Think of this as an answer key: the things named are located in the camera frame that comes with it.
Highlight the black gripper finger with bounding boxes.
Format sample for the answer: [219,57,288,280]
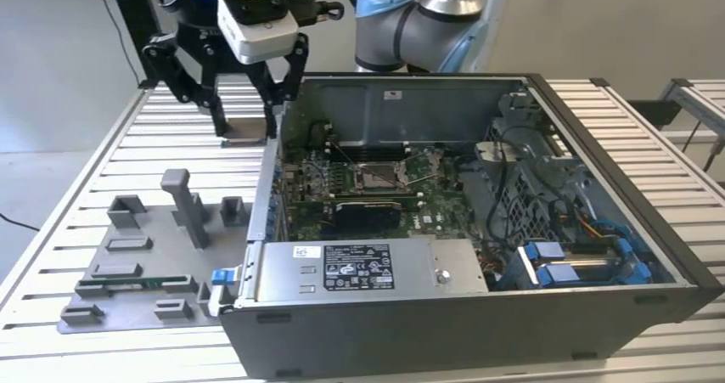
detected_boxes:
[247,32,312,141]
[140,31,232,138]

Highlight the silver square CPU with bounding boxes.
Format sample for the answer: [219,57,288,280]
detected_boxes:
[219,118,268,147]

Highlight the black RAM slot pair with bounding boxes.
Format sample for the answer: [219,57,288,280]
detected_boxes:
[324,140,412,155]
[324,189,427,202]

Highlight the CPU socket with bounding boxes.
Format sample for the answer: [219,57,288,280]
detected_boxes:
[352,161,411,189]

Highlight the thin metal locking lever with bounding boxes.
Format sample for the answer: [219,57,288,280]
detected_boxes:
[330,139,364,170]

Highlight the black graphics card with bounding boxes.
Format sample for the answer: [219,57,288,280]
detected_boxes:
[331,200,406,237]

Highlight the grey plastic parts rack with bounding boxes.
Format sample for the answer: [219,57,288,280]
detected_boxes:
[56,168,258,337]

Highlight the green motherboard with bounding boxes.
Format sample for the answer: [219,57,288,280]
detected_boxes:
[280,144,484,243]

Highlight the blue and white latch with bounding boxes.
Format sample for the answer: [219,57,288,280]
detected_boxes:
[206,265,246,317]

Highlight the green RAM stick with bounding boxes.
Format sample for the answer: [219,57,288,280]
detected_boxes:
[79,274,192,293]

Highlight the silver power supply unit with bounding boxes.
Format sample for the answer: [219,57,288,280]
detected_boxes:
[254,238,491,304]

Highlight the grey metal disk bay cage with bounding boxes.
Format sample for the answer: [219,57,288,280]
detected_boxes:
[459,115,624,248]

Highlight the blue disk carrier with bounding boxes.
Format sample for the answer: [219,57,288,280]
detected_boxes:
[533,260,616,287]
[517,240,568,263]

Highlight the dark box behind table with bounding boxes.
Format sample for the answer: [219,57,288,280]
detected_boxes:
[624,98,683,130]

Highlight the black open PC case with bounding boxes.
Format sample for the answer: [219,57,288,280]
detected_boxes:
[218,71,725,380]

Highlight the aluminium slat side table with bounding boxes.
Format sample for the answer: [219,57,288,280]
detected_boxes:
[660,76,725,172]

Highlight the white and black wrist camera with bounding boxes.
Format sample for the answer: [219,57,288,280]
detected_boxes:
[216,0,300,65]

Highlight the black vertical frame post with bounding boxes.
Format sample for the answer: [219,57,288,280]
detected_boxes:
[104,0,171,89]

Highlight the metal socket cover frame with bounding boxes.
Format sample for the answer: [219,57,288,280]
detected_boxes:
[398,147,449,184]

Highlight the black floor cable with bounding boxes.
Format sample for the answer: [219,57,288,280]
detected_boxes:
[0,211,42,232]

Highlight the orange and yellow wires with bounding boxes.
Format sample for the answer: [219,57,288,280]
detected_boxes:
[581,214,607,240]

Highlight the light blue wire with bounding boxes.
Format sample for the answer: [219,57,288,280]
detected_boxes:
[592,217,631,242]

